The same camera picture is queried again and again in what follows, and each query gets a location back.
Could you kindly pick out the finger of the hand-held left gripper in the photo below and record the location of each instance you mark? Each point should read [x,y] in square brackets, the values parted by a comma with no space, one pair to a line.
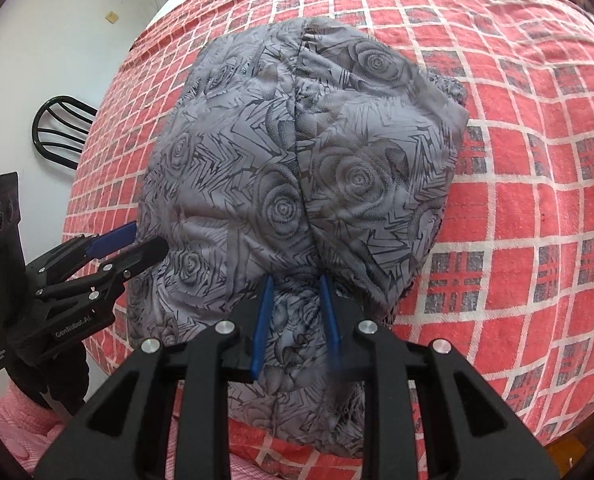
[117,237]
[142,255]

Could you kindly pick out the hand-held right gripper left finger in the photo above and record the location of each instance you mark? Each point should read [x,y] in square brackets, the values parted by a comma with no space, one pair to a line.
[262,330]

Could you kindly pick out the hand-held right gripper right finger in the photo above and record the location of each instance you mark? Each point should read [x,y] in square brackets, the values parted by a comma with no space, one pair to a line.
[329,320]

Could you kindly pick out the grey rose-print jacket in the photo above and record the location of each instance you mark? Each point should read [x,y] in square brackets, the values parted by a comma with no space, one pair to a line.
[327,160]

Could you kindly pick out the pink checkered cloth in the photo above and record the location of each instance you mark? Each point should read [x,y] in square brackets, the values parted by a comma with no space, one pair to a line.
[7,425]

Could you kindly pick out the red plaid blanket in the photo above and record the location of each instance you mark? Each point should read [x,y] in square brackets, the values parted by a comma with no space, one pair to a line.
[527,160]

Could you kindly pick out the yellowed wall socket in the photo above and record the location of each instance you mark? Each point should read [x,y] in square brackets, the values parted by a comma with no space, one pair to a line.
[112,17]

